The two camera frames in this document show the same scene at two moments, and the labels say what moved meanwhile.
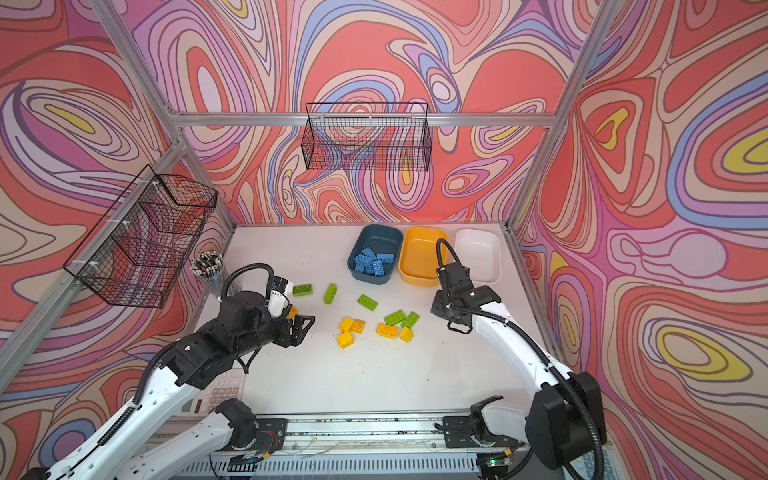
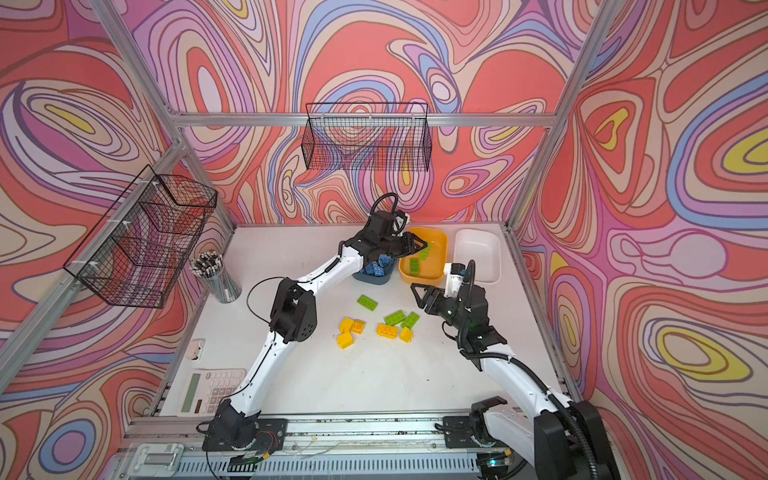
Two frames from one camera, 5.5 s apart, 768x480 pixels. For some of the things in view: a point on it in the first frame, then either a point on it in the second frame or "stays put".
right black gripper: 437,307 -> 436,294
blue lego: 378,267 stays put
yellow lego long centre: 387,331 stays put
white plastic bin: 479,250 stays put
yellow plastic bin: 418,262 stays put
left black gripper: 287,339 -> 410,244
